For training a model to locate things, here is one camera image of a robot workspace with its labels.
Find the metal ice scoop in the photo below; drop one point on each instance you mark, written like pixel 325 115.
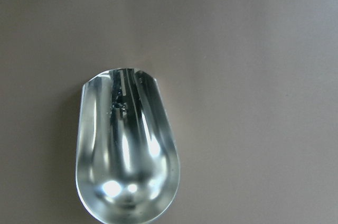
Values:
pixel 127 165

